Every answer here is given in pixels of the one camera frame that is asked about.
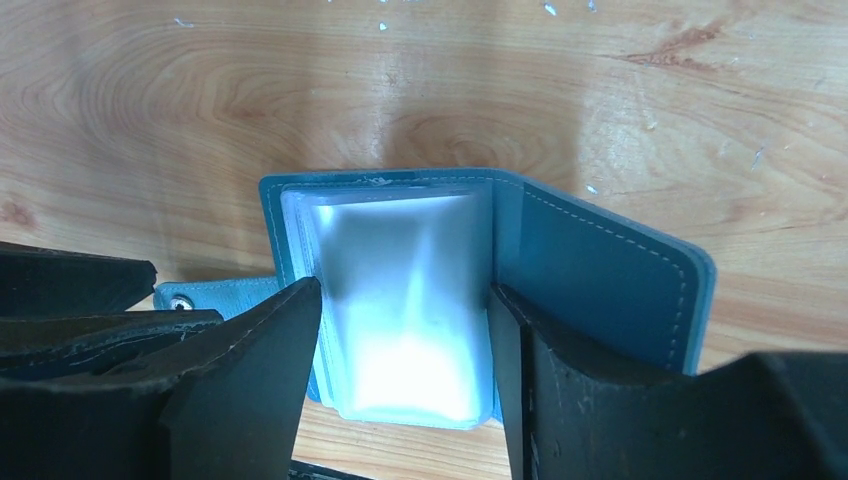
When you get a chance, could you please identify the blue card holder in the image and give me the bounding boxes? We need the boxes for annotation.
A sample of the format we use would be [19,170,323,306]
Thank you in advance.
[153,168,715,429]

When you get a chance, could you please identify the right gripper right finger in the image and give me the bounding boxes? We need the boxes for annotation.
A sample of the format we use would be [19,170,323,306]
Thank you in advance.
[488,284,847,479]

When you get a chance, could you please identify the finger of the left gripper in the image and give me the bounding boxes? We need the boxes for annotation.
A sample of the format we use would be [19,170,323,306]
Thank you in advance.
[1,310,224,381]
[1,242,157,318]

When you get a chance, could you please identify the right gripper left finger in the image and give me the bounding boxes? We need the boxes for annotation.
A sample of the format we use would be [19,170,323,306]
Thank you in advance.
[1,277,322,479]

